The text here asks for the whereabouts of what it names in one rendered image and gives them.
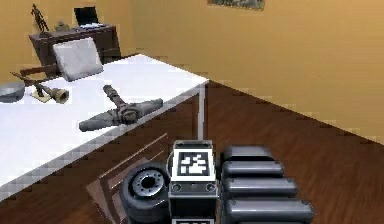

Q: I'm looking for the dark figurine statue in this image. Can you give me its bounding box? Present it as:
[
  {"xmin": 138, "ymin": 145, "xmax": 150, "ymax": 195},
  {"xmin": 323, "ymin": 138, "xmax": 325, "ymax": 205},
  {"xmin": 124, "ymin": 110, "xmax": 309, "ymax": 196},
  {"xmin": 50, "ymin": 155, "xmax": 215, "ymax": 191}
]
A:
[{"xmin": 30, "ymin": 3, "xmax": 53, "ymax": 38}]

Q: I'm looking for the green small object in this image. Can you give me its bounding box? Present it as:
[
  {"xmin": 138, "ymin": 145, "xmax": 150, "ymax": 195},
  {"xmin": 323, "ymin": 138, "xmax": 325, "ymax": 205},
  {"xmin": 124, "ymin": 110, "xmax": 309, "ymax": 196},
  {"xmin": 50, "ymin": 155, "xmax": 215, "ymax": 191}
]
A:
[{"xmin": 54, "ymin": 20, "xmax": 71, "ymax": 33}]

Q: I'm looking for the framed wall picture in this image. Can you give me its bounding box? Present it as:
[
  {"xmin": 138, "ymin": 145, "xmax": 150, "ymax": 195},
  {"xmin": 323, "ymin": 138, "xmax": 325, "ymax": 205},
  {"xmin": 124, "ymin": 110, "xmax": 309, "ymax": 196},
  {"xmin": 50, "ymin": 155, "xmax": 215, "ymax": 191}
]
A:
[{"xmin": 207, "ymin": 0, "xmax": 266, "ymax": 11}]

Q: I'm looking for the grey cushioned chair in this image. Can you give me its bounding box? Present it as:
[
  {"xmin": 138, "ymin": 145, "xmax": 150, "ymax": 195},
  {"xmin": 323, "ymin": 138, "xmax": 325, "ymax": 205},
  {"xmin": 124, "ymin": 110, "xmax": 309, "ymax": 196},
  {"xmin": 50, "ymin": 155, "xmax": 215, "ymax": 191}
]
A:
[{"xmin": 19, "ymin": 37, "xmax": 105, "ymax": 83}]

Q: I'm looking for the brown wooden chair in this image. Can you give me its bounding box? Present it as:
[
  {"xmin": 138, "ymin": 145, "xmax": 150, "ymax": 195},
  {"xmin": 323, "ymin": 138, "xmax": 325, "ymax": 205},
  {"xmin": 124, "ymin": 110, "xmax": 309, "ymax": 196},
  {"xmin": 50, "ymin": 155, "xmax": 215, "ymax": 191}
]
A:
[{"xmin": 85, "ymin": 133, "xmax": 169, "ymax": 224}]

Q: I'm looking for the white dining table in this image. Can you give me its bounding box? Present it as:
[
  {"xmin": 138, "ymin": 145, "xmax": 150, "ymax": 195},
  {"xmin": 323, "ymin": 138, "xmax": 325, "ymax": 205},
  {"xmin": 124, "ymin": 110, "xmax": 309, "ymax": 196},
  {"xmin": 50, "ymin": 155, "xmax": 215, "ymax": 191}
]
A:
[{"xmin": 0, "ymin": 53, "xmax": 210, "ymax": 203}]

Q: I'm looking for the tan cup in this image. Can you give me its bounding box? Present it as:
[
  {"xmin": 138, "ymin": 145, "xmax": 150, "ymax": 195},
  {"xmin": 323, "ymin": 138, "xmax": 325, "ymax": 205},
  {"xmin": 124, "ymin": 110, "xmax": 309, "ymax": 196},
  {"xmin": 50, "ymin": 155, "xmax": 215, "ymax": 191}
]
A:
[{"xmin": 49, "ymin": 87, "xmax": 70, "ymax": 105}]

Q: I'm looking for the dark brown desk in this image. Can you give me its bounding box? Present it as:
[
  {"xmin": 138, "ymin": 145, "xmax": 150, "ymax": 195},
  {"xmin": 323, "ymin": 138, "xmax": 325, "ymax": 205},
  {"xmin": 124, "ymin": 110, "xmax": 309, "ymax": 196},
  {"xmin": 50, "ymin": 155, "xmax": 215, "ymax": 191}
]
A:
[{"xmin": 28, "ymin": 23, "xmax": 122, "ymax": 70}]

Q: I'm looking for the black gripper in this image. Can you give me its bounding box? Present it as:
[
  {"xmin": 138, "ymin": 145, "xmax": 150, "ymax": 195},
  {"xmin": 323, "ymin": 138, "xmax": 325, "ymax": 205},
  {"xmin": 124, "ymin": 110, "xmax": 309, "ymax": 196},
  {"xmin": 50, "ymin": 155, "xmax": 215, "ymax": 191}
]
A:
[{"xmin": 119, "ymin": 162, "xmax": 172, "ymax": 224}]

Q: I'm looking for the black laptop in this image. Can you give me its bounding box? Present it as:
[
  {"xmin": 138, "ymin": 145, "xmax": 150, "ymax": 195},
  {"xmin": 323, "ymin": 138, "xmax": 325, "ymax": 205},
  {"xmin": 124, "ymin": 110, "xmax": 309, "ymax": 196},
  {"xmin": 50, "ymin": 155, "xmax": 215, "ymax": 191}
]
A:
[{"xmin": 73, "ymin": 5, "xmax": 108, "ymax": 32}]

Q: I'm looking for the grey cross-shaped statue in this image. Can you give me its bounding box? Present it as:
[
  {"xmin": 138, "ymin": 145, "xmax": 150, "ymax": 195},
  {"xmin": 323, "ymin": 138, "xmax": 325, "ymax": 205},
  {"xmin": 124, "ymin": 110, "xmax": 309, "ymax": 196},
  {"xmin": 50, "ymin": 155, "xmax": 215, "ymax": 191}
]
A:
[{"xmin": 78, "ymin": 84, "xmax": 164, "ymax": 133}]

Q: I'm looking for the grey bowl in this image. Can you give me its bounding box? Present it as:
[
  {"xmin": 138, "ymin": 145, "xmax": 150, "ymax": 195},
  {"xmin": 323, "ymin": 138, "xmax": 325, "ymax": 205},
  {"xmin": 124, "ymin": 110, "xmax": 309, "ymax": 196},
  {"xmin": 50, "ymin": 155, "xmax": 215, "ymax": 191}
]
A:
[{"xmin": 0, "ymin": 81, "xmax": 26, "ymax": 104}]

